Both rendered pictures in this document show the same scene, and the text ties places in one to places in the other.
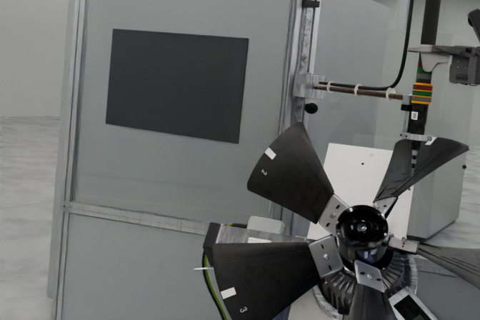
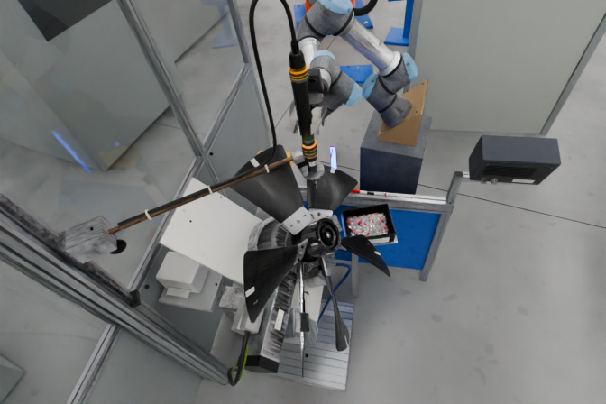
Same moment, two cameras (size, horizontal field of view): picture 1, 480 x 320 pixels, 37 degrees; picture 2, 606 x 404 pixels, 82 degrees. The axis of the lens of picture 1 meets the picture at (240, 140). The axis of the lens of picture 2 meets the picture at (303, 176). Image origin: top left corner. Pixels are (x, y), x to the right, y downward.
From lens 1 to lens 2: 1.79 m
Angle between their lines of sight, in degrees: 84
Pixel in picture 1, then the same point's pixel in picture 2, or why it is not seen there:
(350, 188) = (210, 238)
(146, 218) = not seen: outside the picture
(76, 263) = not seen: outside the picture
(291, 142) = (255, 268)
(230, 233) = (270, 345)
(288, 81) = (60, 262)
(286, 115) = (87, 280)
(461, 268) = (340, 191)
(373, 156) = (186, 209)
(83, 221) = not seen: outside the picture
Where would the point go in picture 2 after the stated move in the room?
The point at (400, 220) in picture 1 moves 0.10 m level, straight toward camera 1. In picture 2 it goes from (242, 213) to (268, 215)
